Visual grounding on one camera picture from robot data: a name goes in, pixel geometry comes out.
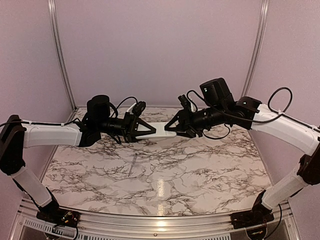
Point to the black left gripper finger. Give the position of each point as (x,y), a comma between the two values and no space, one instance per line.
(148,129)
(130,138)

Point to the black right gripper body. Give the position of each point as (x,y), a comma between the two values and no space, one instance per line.
(215,116)

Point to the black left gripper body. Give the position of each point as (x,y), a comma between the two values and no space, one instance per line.
(111,126)

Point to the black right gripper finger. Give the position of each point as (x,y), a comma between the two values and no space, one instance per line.
(190,133)
(179,123)

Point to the white remote control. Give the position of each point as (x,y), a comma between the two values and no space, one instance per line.
(161,133)

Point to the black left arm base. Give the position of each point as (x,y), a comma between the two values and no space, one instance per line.
(58,216)

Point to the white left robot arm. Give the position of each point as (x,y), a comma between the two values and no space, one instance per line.
(18,134)

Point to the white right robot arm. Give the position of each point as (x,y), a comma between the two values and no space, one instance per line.
(252,114)

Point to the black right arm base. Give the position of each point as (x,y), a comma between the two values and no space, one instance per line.
(259,214)

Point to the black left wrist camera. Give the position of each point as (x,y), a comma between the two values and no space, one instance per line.
(98,108)

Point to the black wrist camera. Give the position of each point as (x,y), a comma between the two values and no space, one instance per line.
(98,108)
(216,93)

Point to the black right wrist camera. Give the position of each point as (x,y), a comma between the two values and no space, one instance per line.
(216,93)

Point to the right aluminium frame post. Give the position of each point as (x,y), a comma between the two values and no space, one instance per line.
(260,33)

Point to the aluminium frame post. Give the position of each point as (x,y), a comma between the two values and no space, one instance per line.
(260,33)
(59,52)

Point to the front aluminium rail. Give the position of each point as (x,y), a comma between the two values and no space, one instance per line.
(104,226)

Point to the left aluminium frame post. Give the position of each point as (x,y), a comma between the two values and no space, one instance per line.
(59,52)

